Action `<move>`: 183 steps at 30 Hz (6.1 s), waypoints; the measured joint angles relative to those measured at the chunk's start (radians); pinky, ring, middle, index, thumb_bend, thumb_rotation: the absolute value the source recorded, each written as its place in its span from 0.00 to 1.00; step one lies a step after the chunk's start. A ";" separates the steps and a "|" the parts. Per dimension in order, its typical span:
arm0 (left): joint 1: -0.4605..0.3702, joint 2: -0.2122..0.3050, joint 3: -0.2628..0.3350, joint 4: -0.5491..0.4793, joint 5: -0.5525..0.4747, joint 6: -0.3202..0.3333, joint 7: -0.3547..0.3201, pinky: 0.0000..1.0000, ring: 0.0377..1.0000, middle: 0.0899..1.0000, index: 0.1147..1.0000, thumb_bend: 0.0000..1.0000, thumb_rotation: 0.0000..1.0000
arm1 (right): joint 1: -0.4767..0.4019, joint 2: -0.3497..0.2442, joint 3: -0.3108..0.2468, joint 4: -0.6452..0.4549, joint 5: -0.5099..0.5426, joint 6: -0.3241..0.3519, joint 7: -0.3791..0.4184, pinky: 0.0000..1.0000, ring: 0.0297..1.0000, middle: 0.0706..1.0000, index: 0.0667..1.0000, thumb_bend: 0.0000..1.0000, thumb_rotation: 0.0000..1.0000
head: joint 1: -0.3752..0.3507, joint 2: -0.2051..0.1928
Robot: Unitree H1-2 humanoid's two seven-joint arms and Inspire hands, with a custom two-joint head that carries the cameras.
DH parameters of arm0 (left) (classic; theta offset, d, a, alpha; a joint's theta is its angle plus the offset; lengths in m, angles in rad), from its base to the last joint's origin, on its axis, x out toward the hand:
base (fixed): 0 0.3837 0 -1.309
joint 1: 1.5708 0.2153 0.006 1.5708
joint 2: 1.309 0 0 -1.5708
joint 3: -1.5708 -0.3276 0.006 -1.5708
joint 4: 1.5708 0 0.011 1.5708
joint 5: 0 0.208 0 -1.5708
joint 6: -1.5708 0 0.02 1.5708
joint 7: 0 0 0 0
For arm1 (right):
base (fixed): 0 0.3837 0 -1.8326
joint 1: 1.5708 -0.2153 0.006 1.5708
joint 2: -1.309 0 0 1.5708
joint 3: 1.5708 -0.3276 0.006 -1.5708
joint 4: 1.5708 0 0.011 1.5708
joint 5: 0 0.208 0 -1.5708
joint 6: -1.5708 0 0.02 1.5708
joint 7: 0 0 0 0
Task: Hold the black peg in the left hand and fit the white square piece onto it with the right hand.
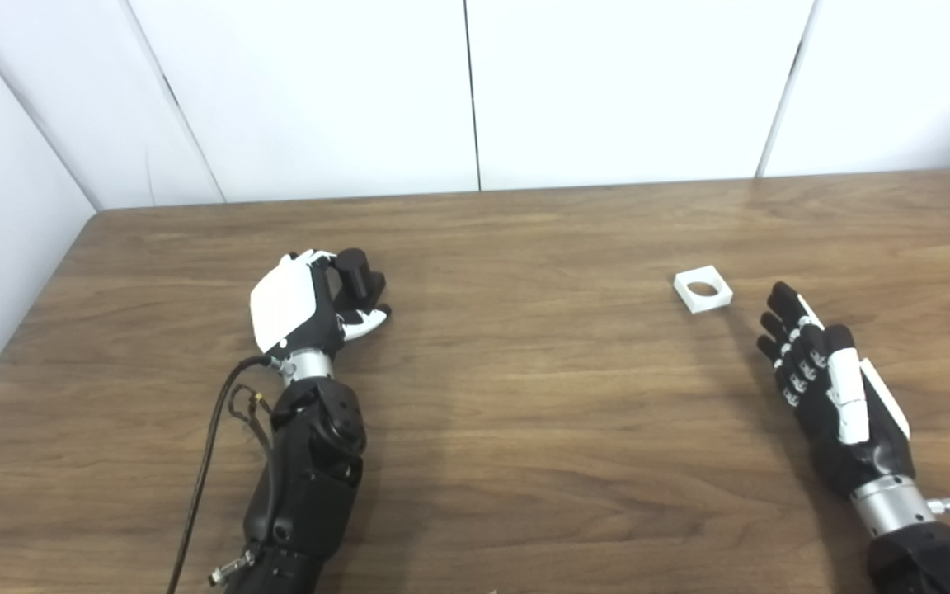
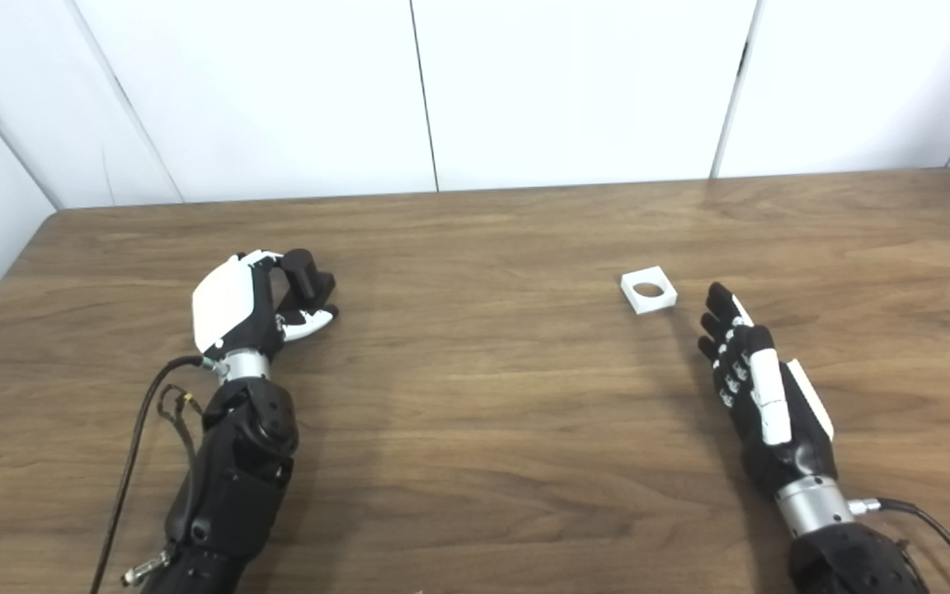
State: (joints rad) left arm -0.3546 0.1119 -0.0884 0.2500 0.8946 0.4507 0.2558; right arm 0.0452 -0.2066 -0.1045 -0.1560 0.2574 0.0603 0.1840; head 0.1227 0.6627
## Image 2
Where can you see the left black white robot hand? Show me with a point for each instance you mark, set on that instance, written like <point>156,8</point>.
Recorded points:
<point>223,305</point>

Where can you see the black peg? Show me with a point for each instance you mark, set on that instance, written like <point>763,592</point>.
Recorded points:
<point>310,276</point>

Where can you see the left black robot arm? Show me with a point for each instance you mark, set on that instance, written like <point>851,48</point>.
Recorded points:
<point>236,478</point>

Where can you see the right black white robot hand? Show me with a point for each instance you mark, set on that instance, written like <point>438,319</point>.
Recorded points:
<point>788,462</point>

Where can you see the white square piece with hole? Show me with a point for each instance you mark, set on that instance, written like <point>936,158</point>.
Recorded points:
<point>652,304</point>

